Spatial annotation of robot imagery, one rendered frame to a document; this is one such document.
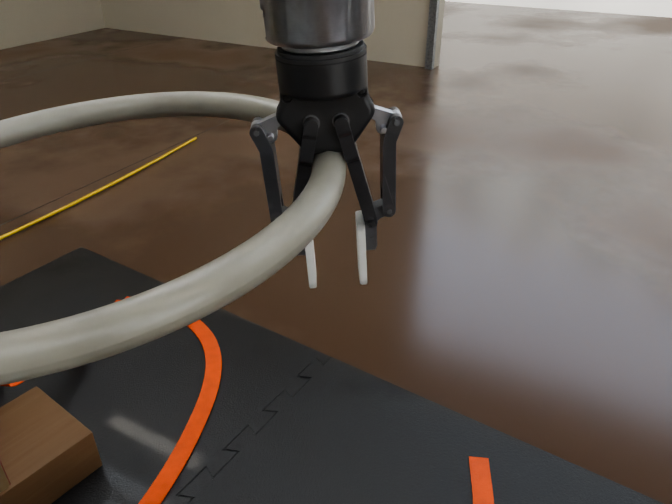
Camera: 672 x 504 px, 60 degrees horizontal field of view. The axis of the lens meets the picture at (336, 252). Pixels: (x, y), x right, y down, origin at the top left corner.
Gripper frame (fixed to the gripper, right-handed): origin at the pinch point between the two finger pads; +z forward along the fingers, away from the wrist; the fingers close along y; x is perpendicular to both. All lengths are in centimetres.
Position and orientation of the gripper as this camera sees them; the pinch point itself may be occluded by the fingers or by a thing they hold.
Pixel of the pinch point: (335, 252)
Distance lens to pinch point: 57.7
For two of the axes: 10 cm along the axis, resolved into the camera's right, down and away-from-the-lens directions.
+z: 0.6, 8.4, 5.4
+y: -10.0, 0.7, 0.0
